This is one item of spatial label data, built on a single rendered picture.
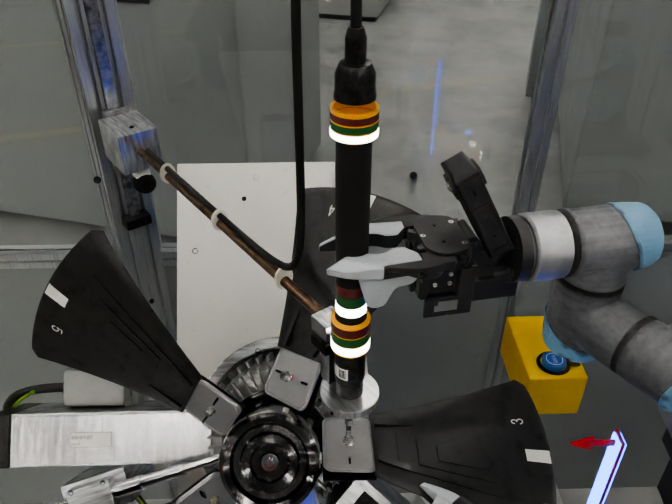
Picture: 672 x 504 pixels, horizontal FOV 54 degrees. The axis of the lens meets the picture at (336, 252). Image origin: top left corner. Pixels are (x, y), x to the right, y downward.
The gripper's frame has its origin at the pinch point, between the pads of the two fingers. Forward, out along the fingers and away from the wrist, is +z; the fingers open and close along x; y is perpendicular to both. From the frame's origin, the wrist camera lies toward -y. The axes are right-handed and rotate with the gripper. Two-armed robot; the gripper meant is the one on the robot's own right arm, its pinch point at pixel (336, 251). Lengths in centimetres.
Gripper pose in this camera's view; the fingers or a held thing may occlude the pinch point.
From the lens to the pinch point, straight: 65.4
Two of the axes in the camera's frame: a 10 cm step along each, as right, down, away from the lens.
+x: -2.0, -5.6, 8.0
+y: -0.1, 8.2, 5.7
